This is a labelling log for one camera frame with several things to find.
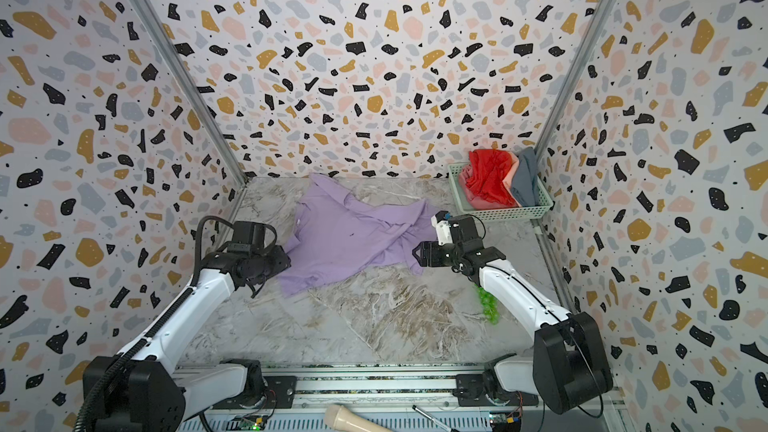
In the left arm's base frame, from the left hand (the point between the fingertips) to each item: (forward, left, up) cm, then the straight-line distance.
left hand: (283, 256), depth 83 cm
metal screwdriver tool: (-37, -39, -12) cm, 55 cm away
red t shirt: (+38, -66, -3) cm, 76 cm away
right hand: (+2, -38, +1) cm, 38 cm away
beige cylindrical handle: (-37, -18, -9) cm, 42 cm away
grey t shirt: (+31, -78, -4) cm, 84 cm away
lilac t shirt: (+16, -10, -13) cm, 23 cm away
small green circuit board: (-37, +3, -14) cm, 39 cm away
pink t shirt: (+27, -65, -11) cm, 71 cm away
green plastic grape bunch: (-10, -59, -12) cm, 61 cm away
